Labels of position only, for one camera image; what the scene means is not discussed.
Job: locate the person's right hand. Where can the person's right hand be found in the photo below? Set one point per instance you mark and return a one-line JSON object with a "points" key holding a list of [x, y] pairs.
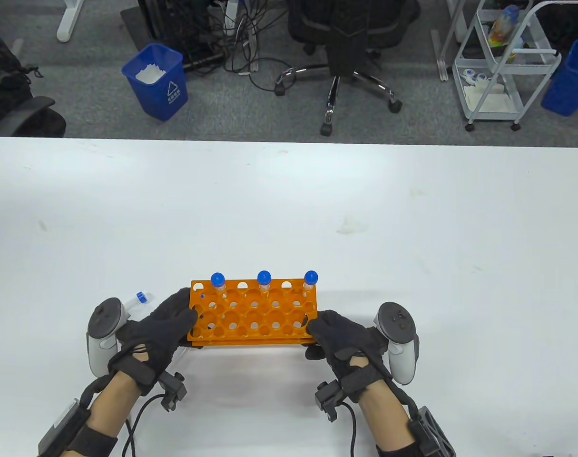
{"points": [[346, 342]]}

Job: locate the person's left hand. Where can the person's left hand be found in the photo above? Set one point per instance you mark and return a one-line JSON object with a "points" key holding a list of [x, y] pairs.
{"points": [[155, 333]]}

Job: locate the orange test tube rack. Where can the orange test tube rack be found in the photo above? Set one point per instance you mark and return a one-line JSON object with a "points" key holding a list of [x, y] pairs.
{"points": [[279, 333]]}

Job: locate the person's left forearm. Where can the person's left forearm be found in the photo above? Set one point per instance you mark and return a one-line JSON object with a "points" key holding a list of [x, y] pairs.
{"points": [[112, 409]]}

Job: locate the grey right hand controller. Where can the grey right hand controller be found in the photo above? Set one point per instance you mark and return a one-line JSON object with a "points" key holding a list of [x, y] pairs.
{"points": [[396, 323]]}

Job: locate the grey hand controller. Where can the grey hand controller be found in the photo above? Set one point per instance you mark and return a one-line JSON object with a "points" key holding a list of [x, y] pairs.
{"points": [[103, 321], [396, 323]]}

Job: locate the grey left hand controller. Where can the grey left hand controller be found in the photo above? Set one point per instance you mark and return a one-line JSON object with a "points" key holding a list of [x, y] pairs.
{"points": [[103, 321]]}

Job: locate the black labelled battery box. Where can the black labelled battery box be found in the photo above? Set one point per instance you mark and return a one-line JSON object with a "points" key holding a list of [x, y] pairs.
{"points": [[60, 423]]}

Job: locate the blue bin with recycling symbol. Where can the blue bin with recycling symbol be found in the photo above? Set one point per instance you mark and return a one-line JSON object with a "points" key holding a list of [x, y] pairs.
{"points": [[160, 100]]}

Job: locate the white paper waste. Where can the white paper waste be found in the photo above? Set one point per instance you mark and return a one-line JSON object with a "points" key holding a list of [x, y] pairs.
{"points": [[150, 74]]}

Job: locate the black chair with armrest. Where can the black chair with armrest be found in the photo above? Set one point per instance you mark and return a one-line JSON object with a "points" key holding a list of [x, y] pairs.
{"points": [[27, 107]]}

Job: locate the white rolling cart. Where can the white rolling cart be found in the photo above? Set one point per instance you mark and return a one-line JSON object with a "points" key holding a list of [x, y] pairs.
{"points": [[491, 102]]}

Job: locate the black office chair chrome base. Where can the black office chair chrome base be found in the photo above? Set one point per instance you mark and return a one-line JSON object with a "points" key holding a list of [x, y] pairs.
{"points": [[350, 47]]}

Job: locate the white blue tape roll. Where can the white blue tape roll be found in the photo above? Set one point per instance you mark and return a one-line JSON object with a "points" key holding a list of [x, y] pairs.
{"points": [[481, 77], [469, 74]]}

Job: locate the white desk leg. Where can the white desk leg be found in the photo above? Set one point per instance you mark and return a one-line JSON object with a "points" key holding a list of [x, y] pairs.
{"points": [[69, 24], [440, 57]]}

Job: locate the black computer equipment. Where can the black computer equipment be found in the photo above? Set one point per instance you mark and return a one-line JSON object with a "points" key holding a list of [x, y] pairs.
{"points": [[174, 28]]}

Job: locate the white power strip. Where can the white power strip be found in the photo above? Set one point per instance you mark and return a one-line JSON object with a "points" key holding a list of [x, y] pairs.
{"points": [[230, 19]]}

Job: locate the plain blue bin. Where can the plain blue bin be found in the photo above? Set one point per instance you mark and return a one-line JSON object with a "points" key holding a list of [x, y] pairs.
{"points": [[569, 81]]}

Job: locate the colourful plastic bottle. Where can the colourful plastic bottle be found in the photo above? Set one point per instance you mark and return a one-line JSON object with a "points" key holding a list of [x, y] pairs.
{"points": [[503, 24]]}

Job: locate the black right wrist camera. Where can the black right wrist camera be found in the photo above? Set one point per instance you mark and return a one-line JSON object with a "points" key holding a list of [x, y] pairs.
{"points": [[329, 397]]}

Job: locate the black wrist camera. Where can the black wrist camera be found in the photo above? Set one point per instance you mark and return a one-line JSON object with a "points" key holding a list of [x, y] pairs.
{"points": [[329, 397], [173, 389]]}

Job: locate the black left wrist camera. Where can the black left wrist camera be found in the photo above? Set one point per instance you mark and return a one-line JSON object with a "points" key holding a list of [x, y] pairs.
{"points": [[173, 389]]}

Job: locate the black lattice tracker mount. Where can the black lattice tracker mount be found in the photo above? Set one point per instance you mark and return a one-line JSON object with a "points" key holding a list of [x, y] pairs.
{"points": [[431, 433]]}

